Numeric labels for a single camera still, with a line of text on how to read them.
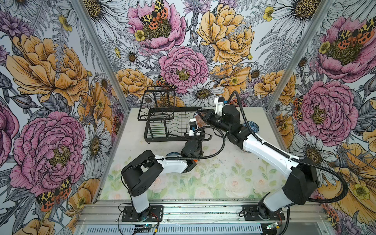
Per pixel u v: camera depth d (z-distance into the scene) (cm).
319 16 75
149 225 71
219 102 70
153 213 73
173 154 89
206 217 74
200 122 68
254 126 106
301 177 42
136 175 47
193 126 65
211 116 67
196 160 69
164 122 85
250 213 74
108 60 94
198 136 72
